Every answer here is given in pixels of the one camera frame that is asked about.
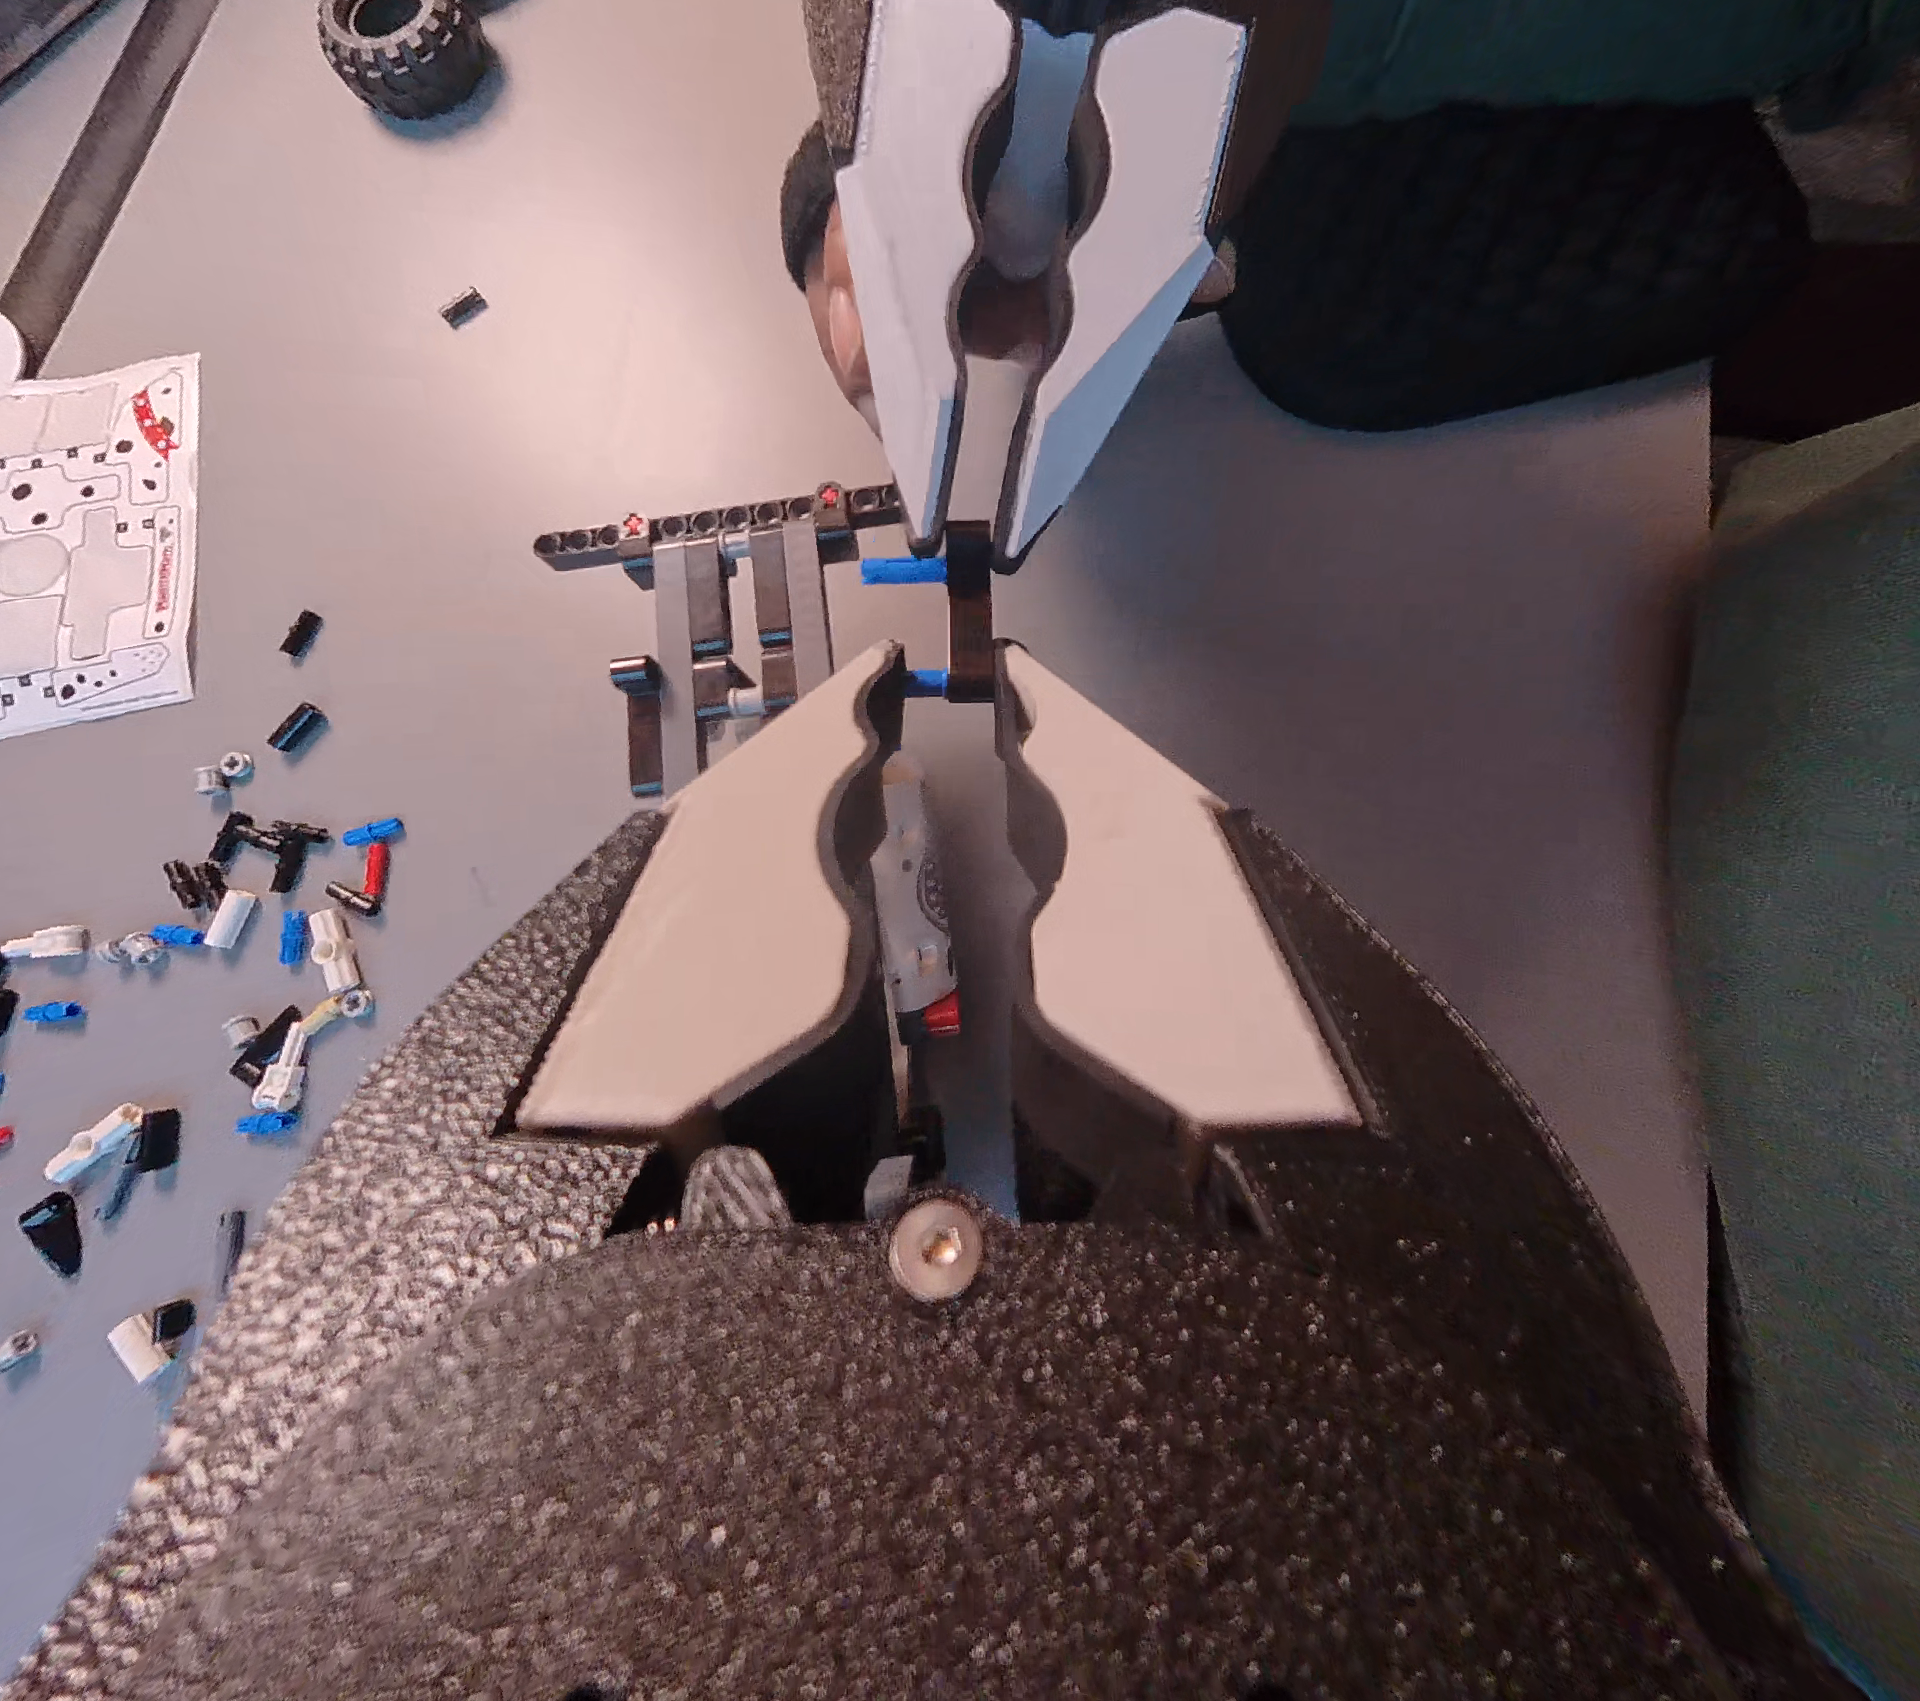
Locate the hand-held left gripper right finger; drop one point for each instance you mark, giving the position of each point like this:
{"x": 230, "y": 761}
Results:
{"x": 1187, "y": 968}

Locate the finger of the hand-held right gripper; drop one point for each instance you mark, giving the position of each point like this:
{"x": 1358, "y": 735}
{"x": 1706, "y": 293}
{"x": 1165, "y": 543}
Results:
{"x": 901, "y": 173}
{"x": 1156, "y": 202}

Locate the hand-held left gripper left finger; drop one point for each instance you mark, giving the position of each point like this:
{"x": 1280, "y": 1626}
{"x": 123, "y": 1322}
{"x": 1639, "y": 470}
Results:
{"x": 707, "y": 982}

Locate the toy vehicle chassis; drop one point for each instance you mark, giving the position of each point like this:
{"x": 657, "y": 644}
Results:
{"x": 751, "y": 606}

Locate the black building beam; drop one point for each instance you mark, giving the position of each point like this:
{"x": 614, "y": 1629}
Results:
{"x": 982, "y": 623}

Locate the grey desk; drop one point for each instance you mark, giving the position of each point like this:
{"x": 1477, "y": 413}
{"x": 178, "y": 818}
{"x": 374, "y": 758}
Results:
{"x": 1411, "y": 683}

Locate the pile of small building parts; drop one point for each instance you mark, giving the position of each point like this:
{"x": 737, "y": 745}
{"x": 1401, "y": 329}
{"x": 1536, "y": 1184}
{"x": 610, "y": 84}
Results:
{"x": 270, "y": 937}

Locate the black toy tire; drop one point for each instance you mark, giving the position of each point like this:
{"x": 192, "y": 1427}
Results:
{"x": 407, "y": 37}

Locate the white sticker sheet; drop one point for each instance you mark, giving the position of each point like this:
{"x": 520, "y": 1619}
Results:
{"x": 90, "y": 532}

